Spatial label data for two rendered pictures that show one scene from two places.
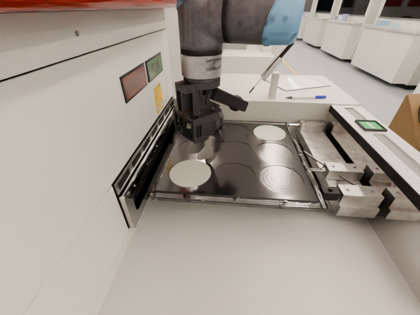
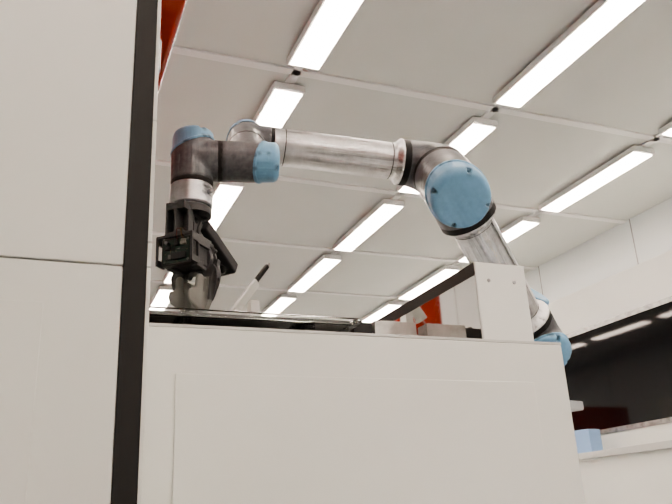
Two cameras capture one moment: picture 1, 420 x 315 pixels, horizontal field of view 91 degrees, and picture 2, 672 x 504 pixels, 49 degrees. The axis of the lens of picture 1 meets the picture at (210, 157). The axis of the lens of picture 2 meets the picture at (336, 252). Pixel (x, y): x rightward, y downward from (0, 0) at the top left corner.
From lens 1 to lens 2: 104 cm
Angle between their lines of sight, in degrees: 62
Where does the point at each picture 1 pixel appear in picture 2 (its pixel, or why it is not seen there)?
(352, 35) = not seen: outside the picture
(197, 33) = (196, 161)
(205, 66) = (201, 188)
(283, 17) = (267, 152)
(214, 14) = (212, 149)
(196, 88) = (191, 207)
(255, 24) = (246, 156)
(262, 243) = not seen: hidden behind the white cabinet
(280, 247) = not seen: hidden behind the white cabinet
